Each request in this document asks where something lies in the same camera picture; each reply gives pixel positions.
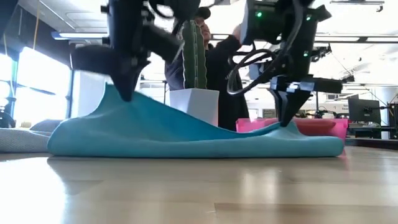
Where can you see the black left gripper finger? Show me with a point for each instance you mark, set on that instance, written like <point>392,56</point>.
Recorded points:
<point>130,81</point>
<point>120,84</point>

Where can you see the grey microfiber towel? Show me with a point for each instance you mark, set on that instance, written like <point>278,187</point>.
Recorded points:
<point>21,140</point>

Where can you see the white faceted plant pot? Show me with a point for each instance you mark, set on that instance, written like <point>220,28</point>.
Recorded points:
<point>196,102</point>

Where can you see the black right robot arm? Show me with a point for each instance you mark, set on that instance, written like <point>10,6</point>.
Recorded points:
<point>264,21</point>

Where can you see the black aluminium table frame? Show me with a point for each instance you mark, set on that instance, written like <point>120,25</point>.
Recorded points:
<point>373,143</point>

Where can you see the blue microfiber towel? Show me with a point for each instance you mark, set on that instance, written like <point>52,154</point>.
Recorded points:
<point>155,133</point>

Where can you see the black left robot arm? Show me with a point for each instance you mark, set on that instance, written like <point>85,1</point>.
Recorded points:
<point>127,28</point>

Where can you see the pink plastic bin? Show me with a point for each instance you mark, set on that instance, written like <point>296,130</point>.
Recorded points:
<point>248,124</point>

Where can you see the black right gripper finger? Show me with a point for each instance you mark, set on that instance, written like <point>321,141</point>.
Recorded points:
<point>283,102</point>
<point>295,101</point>

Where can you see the green cactus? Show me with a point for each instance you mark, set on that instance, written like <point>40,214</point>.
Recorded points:
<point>194,62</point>

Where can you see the black ceiling camera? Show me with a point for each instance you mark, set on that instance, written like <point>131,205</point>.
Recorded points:
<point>347,79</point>
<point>320,53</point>

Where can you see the person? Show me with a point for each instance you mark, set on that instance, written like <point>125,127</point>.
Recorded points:
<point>224,77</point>

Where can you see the black computer monitor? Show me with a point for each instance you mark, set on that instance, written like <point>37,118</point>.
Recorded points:
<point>363,112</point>

